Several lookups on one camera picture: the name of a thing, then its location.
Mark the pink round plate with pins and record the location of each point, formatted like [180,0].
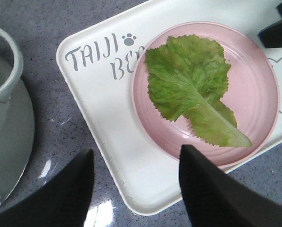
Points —
[253,96]

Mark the green lettuce leaf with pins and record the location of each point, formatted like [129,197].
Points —
[188,76]

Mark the pale green electric cooking pot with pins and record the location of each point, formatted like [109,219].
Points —
[17,123]

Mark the cream bear serving tray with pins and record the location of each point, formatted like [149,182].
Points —
[98,64]

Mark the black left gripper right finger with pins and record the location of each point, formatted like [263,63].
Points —
[214,199]

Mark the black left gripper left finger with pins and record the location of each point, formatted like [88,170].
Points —
[62,202]

